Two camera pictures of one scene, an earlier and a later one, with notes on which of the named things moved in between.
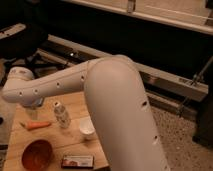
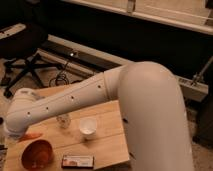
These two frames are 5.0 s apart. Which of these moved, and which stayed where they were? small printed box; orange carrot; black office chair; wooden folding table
Moved: orange carrot
Stayed: small printed box; wooden folding table; black office chair
